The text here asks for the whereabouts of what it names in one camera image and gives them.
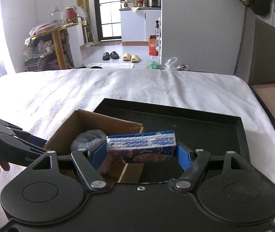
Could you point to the white towel blanket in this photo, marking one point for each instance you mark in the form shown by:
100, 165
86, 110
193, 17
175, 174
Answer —
39, 102

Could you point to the white kitchen cabinet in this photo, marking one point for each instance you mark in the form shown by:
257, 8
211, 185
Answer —
138, 26

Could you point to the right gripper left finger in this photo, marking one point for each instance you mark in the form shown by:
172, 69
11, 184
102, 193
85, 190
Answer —
87, 164

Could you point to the left yellow slipper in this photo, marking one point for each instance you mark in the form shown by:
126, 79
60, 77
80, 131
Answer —
127, 57

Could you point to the black tray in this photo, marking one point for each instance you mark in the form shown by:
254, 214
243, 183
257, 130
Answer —
215, 133

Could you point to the yellow leg side table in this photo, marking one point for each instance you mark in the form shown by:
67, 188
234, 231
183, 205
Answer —
56, 37

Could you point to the grey fluffy plush ball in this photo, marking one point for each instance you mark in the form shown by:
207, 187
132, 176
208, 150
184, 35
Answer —
89, 140

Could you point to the blue tissue pack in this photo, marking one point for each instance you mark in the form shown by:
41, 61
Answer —
142, 148

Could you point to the brown cardboard box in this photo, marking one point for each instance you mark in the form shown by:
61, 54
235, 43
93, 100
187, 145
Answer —
81, 121

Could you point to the dark upright board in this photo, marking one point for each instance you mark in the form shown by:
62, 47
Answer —
263, 59

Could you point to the glass jar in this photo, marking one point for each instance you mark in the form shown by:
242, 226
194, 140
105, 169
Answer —
57, 17

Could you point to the left black slipper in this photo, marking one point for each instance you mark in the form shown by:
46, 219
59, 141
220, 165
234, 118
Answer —
106, 56

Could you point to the white floor mat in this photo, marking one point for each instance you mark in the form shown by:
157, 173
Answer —
111, 65

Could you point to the orange carton box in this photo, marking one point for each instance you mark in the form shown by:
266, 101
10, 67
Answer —
152, 45

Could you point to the yellow slipper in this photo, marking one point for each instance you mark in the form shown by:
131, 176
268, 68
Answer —
135, 59
127, 57

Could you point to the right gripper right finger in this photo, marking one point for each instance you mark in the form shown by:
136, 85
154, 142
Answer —
194, 163

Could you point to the right black slipper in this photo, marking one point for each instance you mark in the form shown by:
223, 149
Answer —
114, 55

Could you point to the green plush on floor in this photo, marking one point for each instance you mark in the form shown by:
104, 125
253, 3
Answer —
155, 65

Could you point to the right yellow slipper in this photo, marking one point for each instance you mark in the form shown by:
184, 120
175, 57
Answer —
135, 59

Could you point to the clear plastic bag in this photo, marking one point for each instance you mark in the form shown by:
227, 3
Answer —
173, 65

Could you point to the black slipper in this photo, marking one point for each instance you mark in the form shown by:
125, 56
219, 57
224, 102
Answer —
114, 55
106, 56

